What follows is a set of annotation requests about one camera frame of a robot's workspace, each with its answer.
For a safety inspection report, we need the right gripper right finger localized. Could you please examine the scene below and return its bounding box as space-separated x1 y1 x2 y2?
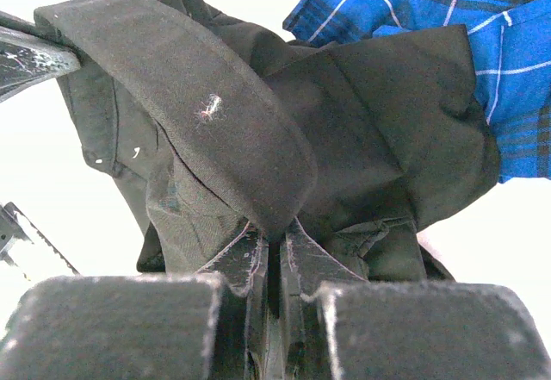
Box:
280 221 550 379

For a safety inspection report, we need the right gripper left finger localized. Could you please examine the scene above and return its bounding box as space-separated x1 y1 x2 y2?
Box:
1 225 268 379

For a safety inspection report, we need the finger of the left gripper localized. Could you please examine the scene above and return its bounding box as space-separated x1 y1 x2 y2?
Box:
1 202 79 277
1 11 81 102

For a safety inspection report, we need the black shirt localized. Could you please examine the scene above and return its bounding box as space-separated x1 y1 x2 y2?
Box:
34 0 500 281

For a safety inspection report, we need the blue plaid shirt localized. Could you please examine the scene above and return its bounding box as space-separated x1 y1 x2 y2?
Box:
283 0 550 181

